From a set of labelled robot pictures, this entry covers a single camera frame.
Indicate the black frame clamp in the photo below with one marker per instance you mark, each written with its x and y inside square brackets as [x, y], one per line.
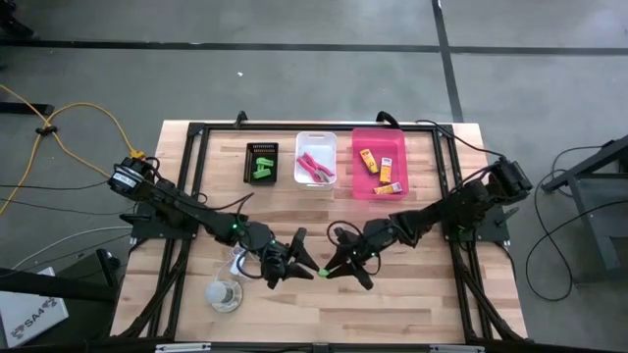
[387, 119]
[240, 119]

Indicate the black floor bar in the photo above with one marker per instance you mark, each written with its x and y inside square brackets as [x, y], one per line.
[24, 108]

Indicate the silver metal bracket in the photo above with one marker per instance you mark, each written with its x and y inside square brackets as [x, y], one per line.
[456, 349]
[182, 348]

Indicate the black side table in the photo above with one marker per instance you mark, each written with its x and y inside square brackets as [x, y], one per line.
[579, 169]

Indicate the black mesh basket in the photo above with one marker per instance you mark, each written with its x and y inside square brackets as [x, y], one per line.
[261, 149]

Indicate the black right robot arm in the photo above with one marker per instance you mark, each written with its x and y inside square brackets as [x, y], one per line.
[466, 201]

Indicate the person's foot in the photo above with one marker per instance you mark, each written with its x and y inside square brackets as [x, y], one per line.
[15, 27]

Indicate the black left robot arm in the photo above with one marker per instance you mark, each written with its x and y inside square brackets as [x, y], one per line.
[186, 211]

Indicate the white plastic bin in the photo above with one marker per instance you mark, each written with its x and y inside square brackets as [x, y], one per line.
[316, 144]

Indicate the yellow green crayon box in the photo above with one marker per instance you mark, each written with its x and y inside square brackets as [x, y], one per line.
[369, 161]

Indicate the pink translucent plastic bin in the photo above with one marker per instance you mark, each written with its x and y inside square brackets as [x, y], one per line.
[392, 142]

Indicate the black aluminium table frame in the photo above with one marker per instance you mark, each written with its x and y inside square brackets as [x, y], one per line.
[319, 127]

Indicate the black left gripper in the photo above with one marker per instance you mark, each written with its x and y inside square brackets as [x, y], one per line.
[275, 262]

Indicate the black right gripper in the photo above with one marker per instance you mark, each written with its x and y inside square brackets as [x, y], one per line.
[365, 240]

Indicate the white round lamp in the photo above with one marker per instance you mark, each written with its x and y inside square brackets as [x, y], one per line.
[223, 294]

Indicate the white printed box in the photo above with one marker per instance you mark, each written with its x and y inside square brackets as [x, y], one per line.
[29, 314]

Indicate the black furniture piece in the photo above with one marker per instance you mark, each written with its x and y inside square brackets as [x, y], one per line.
[49, 287]

